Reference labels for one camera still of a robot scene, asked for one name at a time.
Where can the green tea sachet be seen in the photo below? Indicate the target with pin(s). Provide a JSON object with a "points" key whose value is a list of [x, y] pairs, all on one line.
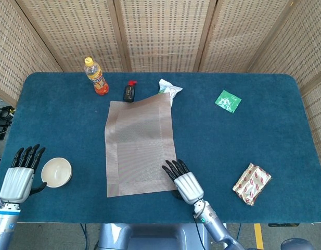
{"points": [[228, 101]]}

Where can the blue carpet table cover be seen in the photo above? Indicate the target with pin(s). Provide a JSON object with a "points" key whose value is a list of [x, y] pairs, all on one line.
{"points": [[71, 130]]}

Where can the orange drink bottle yellow cap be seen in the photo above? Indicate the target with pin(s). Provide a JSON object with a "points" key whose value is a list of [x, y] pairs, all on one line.
{"points": [[99, 82]]}

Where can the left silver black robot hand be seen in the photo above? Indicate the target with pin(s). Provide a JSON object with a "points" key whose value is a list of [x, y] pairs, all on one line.
{"points": [[17, 183]]}

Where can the small black bottle red cap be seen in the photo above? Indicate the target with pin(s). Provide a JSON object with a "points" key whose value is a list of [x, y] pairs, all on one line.
{"points": [[129, 93]]}

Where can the gold red snack packet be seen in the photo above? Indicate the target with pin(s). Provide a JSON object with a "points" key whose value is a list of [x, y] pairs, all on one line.
{"points": [[251, 183]]}

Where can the woven bamboo folding screen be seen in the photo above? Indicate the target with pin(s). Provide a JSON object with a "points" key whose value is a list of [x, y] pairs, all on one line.
{"points": [[162, 34]]}

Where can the blue-grey robot torso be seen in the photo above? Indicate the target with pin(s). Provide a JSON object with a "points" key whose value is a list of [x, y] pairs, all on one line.
{"points": [[149, 234]]}

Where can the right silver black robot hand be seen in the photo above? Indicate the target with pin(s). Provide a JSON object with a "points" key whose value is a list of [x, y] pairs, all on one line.
{"points": [[189, 187]]}

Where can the cream ceramic bowl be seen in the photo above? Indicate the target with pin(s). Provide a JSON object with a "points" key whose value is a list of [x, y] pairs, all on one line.
{"points": [[56, 172]]}

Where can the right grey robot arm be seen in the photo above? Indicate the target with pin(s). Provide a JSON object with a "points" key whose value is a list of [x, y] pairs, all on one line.
{"points": [[215, 226]]}

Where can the white snack bag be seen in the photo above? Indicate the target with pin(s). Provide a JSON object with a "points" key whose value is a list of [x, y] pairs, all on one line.
{"points": [[170, 89]]}

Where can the grey woven placemat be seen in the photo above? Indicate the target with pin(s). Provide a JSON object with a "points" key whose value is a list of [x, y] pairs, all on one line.
{"points": [[139, 145]]}

